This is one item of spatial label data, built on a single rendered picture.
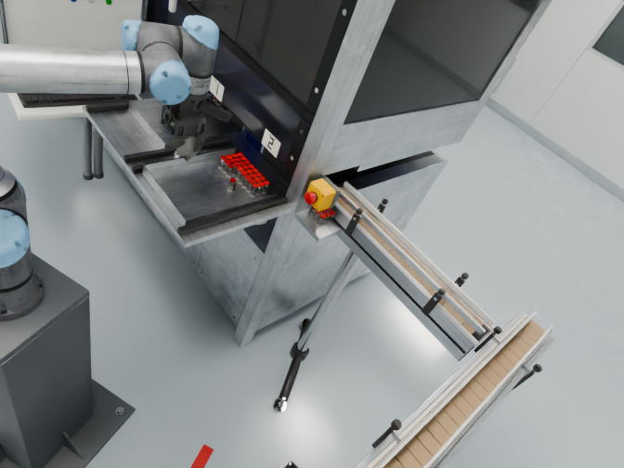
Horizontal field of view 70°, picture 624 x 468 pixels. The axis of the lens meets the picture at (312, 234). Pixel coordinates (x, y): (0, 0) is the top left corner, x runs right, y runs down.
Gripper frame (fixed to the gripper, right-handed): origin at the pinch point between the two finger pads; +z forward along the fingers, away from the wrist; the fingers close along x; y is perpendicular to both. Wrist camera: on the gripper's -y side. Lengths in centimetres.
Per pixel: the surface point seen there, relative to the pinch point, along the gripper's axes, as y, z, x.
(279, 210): -30.8, 21.5, 10.0
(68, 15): -3, 5, -89
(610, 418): -194, 109, 155
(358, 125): -50, -10, 12
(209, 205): -10.1, 21.3, 0.1
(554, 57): -496, 27, -79
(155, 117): -17, 21, -47
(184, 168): -11.8, 21.3, -18.3
